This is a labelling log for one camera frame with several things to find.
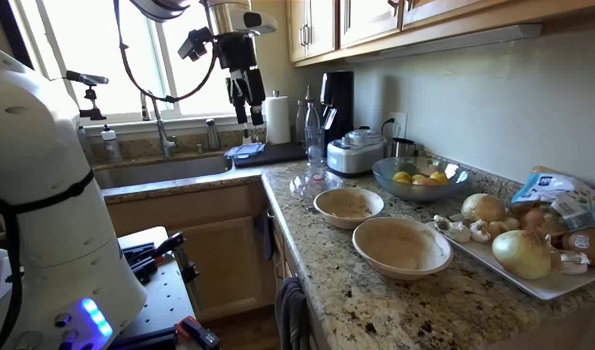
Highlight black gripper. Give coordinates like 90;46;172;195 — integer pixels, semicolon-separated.
215;28;269;125

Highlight white bowl with pink mark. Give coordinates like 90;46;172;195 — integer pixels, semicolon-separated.
312;184;388;230

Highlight glass fruit bowl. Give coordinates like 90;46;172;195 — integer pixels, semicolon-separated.
372;153;475;203

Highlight dirty white bowl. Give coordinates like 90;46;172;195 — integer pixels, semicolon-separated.
351;213;456;281

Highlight white paper towel roll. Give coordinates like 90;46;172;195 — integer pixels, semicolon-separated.
265;88;294;145

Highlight small grey bottle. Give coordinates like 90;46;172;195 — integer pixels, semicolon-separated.
205;116;224;153

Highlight blue-rimmed container lid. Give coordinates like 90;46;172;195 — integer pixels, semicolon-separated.
222;139;269;162

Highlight black drying mat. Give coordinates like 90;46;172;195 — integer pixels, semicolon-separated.
234;139;308;170

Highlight clear plastic bottle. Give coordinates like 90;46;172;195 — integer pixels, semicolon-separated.
302;100;329;182

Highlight black soda maker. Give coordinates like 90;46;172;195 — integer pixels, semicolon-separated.
320;69;357;145

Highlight chrome sink faucet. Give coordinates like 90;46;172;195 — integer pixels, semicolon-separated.
139;88;180;158

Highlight kitchen sink basin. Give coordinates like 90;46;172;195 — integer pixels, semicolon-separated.
92;151;234;190

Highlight upper wooden cabinets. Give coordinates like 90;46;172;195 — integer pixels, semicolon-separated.
285;0;595;67

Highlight wooden cabinets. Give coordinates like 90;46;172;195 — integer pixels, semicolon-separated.
104;180;325;350
285;0;595;67

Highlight dark hanging cloth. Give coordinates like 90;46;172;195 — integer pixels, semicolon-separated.
254;209;279;262

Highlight soap dispenser bottle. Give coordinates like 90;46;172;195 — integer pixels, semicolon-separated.
100;122;125;164

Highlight small metal pot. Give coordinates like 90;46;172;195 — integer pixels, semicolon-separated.
382;133;423;160

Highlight lower wooden cabinets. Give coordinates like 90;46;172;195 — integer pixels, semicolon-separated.
104;180;325;350

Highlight black clamp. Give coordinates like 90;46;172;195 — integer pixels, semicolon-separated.
121;228;187;285

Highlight under-cabinet light strip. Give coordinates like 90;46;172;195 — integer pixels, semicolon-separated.
339;22;547;63

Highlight robot mounting table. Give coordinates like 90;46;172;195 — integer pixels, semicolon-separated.
110;223;207;350

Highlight grey hanging towel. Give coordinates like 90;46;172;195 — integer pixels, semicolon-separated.
273;275;314;350

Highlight red black tool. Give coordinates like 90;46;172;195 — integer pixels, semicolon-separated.
172;312;224;350

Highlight white mushroom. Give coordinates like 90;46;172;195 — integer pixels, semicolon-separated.
432;213;475;244
471;217;512;244
555;248;594;275

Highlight brown-skinned onion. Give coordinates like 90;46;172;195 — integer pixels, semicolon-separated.
460;190;510;225

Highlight large yellow onion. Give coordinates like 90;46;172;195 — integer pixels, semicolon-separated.
491;227;555;281

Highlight small brown onion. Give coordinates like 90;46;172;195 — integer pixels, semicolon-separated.
520;203;567;236

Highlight blue white food bag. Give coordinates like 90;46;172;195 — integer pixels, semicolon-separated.
510;164;595;232

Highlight white rectangular tray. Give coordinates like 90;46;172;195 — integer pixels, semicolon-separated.
429;213;595;302

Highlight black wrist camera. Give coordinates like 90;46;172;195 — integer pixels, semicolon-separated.
178;24;217;63

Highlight white wall outlet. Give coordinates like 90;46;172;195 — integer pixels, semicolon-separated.
390;110;411;139

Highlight black camera on stand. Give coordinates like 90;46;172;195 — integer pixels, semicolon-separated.
63;67;112;122

